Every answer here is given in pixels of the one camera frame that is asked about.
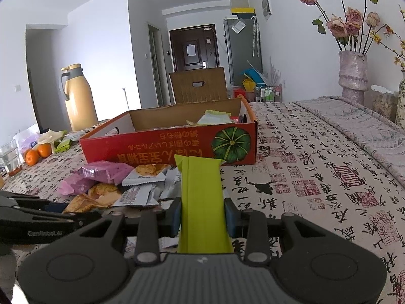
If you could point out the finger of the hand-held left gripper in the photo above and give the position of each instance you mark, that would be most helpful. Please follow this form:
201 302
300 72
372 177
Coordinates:
55 207
63 218

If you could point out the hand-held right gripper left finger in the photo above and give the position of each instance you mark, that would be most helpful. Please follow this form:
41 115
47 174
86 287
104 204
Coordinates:
173 218

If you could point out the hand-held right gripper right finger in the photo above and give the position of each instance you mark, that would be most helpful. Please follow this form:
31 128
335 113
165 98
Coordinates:
230 218

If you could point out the pink snack packet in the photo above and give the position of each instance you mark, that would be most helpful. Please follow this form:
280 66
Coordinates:
104 171
76 186

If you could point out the red cardboard box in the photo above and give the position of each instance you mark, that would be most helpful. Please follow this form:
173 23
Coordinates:
142 147

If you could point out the tan biscuit snack packet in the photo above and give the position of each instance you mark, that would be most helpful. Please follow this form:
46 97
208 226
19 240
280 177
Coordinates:
84 204
104 193

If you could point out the white blue-label snack packet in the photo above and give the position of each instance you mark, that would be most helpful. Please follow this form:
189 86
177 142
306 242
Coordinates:
136 196

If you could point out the white orange-picture snack packet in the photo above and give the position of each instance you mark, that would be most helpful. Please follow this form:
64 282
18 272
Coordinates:
145 174

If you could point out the orange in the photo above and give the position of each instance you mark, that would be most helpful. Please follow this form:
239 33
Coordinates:
45 150
31 157

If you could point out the small green snack packet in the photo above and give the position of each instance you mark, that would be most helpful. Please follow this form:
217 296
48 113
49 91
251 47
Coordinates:
63 145

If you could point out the clear glass cup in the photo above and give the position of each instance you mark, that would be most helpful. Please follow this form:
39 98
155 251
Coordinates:
11 158

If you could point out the small white snack packet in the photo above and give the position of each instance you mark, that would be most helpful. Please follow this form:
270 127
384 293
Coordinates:
74 136

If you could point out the purple white plastic bag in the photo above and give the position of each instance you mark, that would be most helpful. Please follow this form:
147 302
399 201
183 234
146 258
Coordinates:
27 139

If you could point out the white green-print snack packet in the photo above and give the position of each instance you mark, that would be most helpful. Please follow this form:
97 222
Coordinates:
213 117

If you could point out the yellow thermos jug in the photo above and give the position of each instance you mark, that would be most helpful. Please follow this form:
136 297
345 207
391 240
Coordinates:
80 101

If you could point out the red carton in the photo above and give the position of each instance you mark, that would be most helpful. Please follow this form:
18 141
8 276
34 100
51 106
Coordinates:
239 93

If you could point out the thin white pole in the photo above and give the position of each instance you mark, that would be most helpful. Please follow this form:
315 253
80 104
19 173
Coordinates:
125 99

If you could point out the yellow bag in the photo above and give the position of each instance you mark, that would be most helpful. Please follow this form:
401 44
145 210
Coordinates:
248 85

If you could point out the blue plastic item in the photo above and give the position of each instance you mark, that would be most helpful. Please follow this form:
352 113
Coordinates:
251 74

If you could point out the dried purple grass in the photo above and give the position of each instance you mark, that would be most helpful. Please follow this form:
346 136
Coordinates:
273 71

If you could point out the dark brown door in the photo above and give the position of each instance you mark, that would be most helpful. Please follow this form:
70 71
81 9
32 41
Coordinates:
193 60

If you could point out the grey refrigerator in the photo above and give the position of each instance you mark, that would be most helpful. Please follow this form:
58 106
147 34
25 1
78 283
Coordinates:
242 57

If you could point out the grey quilted cloth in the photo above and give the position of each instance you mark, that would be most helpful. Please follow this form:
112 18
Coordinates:
364 123

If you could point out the white umbrella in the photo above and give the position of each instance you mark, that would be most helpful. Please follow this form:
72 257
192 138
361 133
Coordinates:
255 38

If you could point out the tall pink white vase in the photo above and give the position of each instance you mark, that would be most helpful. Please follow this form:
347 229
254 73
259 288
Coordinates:
352 76

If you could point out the clear plastic jar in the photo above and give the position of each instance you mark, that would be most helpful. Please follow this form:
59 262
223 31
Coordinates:
384 104

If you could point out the paper sheet on refrigerator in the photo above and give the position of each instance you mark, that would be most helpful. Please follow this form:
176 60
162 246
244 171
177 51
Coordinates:
238 26

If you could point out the speckled slim vase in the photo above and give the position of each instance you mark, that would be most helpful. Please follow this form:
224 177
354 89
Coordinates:
401 101

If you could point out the yellow box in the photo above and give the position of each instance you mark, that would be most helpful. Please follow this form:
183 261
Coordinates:
243 10

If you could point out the dried pink roses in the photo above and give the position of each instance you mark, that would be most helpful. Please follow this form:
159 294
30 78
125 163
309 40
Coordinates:
345 25

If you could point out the yellow flower branch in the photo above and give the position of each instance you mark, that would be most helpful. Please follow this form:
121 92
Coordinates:
387 42

